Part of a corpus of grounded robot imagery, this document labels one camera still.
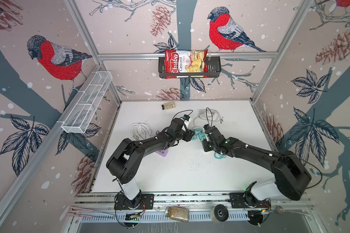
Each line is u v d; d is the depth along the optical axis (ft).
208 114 3.64
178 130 2.35
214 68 3.11
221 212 2.00
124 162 1.55
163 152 2.91
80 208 2.35
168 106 3.71
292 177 1.40
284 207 2.38
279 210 2.31
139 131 3.30
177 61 2.88
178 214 2.17
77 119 2.33
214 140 2.20
